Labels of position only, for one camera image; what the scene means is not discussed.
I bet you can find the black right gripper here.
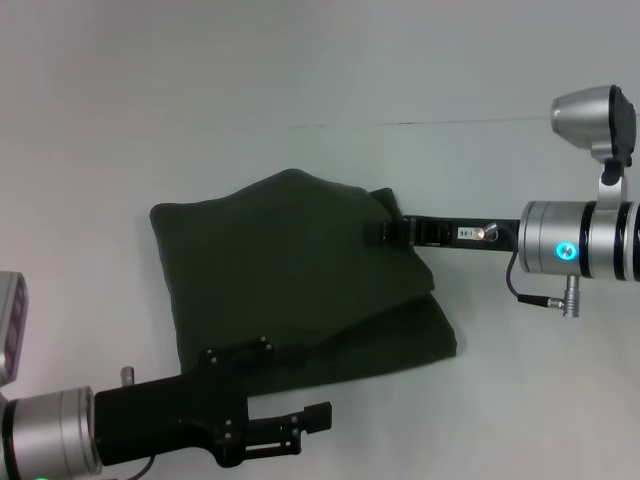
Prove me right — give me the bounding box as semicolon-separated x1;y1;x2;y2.
363;214;522;254

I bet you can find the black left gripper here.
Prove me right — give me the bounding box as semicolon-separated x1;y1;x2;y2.
93;336;335;470

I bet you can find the dark green shirt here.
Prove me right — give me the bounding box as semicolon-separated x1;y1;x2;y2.
148;168;460;397

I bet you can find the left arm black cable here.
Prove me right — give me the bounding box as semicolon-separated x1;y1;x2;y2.
99;452;155;480

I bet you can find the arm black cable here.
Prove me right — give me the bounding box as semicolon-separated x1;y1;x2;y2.
99;452;155;480
504;224;580;317

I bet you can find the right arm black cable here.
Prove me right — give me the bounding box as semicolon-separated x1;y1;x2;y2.
504;224;580;317

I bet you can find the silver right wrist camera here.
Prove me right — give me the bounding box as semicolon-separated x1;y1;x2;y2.
550;85;635;212

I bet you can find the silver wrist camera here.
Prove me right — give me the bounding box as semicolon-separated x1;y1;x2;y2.
0;270;30;387
550;85;635;212

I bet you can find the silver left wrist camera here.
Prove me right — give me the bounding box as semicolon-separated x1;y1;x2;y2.
0;270;30;387

